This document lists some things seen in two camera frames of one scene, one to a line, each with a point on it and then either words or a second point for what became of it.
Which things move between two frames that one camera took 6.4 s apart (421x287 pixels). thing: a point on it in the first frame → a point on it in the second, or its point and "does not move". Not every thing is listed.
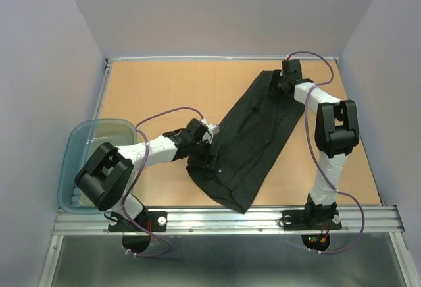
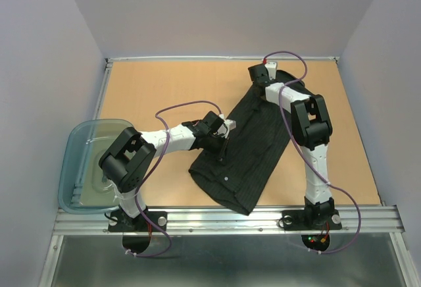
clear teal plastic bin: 84,137 does not move
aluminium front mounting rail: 383,220 does not move
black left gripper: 207,160 → 221,153
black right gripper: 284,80 → 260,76
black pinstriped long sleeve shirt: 250,137 does not move
